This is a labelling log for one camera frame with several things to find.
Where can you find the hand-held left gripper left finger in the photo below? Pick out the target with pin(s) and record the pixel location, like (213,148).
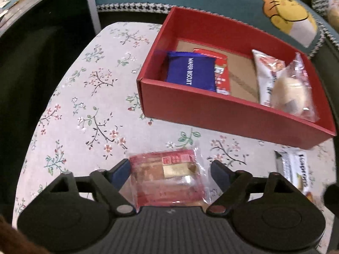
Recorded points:
(121,174)

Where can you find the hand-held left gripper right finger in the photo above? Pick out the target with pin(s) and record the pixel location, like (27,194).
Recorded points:
(219,173)

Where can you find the pink clear-wrapped pastry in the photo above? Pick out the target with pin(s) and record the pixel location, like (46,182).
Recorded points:
(164,180)

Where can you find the red cardboard box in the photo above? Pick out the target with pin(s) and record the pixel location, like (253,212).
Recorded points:
(212,113)

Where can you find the white wafer packet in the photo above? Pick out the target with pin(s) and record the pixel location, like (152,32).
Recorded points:
(296,172)

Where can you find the red crown print packet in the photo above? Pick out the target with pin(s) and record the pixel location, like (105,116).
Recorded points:
(221,71)

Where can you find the dark blue wafer packet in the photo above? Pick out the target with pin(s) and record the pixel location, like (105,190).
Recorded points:
(188,71)

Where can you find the large white snack packet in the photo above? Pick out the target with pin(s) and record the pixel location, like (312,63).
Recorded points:
(266,76)

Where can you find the bun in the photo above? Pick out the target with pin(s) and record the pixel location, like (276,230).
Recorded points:
(291,92)

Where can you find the floral tablecloth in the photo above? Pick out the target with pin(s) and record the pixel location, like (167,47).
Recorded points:
(79,98)

